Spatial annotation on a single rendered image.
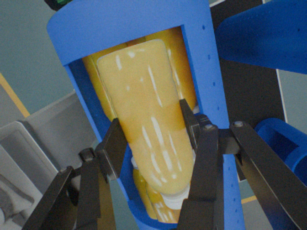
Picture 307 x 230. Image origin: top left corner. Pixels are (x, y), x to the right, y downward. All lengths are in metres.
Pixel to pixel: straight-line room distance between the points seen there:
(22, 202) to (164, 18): 0.60
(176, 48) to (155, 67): 0.18
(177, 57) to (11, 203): 0.58
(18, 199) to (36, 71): 1.26
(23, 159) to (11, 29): 1.34
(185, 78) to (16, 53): 1.61
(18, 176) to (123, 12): 0.53
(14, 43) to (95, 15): 1.60
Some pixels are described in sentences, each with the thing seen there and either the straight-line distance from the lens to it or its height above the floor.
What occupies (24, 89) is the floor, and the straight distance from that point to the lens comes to 1.86.
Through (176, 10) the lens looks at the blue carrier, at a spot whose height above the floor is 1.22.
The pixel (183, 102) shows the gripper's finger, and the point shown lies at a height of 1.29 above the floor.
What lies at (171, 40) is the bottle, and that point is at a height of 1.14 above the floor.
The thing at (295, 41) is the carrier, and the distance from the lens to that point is 0.68.
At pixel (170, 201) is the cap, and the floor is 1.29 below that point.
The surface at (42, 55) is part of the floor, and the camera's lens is 1.71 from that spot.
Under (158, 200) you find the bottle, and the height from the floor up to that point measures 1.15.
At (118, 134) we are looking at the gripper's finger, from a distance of 0.18.
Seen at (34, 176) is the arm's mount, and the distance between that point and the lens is 0.64.
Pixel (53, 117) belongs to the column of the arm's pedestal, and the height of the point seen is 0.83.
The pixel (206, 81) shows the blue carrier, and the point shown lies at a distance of 0.28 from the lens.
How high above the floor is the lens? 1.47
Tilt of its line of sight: 69 degrees down
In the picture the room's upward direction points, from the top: 180 degrees counter-clockwise
